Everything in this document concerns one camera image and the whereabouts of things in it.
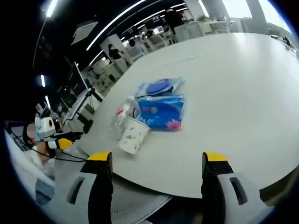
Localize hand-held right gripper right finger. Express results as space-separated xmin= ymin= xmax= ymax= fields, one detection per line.
xmin=201 ymin=151 xmax=277 ymax=224

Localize long ceiling light strip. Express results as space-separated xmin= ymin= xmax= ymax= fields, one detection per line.
xmin=85 ymin=0 xmax=147 ymax=51

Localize white tabletop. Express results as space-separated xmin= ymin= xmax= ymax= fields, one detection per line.
xmin=77 ymin=32 xmax=299 ymax=199

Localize person's grey garment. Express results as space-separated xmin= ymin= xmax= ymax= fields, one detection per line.
xmin=109 ymin=179 xmax=174 ymax=224

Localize blue tissue pack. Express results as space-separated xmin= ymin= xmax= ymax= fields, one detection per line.
xmin=137 ymin=94 xmax=186 ymax=133

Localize blue wet wipes packet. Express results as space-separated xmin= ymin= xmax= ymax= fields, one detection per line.
xmin=135 ymin=77 xmax=185 ymax=98

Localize seated person in white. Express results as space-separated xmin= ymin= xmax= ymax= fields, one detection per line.
xmin=4 ymin=140 xmax=57 ymax=187

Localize white printed paper cup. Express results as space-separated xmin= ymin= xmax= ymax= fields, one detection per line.
xmin=117 ymin=116 xmax=151 ymax=155

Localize black cable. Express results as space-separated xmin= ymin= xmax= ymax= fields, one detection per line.
xmin=30 ymin=146 xmax=91 ymax=162

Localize square ceiling panel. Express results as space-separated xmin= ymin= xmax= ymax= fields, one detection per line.
xmin=70 ymin=21 xmax=100 ymax=46

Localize clear plastic bottle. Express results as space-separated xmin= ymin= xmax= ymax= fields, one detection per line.
xmin=114 ymin=95 xmax=141 ymax=134

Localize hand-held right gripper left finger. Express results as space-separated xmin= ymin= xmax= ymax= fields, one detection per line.
xmin=52 ymin=151 xmax=114 ymax=224

